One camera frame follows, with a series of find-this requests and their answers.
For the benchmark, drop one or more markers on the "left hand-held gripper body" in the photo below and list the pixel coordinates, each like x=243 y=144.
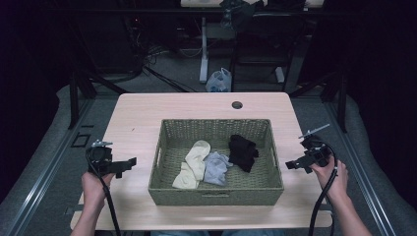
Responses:
x=100 y=156

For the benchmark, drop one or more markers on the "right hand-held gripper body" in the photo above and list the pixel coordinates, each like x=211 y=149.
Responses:
x=316 y=150

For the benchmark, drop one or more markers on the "black sock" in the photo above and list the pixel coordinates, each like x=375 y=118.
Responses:
x=242 y=152

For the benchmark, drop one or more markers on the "cream sock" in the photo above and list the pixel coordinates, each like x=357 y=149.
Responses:
x=196 y=162

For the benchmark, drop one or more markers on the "grey sock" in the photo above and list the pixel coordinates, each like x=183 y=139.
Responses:
x=215 y=170

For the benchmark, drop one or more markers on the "green woven basket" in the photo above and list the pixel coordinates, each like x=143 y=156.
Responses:
x=216 y=196

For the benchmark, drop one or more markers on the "person's right hand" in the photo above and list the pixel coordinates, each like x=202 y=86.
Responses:
x=332 y=180

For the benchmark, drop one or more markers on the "person's left hand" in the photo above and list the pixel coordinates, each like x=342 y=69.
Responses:
x=93 y=190

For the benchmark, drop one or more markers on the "black metal stand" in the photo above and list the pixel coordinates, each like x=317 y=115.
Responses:
x=73 y=98
x=342 y=101

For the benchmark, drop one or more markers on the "white plastic bag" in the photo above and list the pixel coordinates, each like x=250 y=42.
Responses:
x=218 y=82

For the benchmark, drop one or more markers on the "black chair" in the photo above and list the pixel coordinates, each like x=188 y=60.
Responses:
x=262 y=39

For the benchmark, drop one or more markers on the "white desk leg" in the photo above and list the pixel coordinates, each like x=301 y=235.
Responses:
x=204 y=49

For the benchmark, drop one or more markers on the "dark cloth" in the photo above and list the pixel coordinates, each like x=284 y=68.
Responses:
x=239 y=13

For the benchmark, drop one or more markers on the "black floor socket frame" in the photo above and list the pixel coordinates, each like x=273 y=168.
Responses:
x=81 y=140

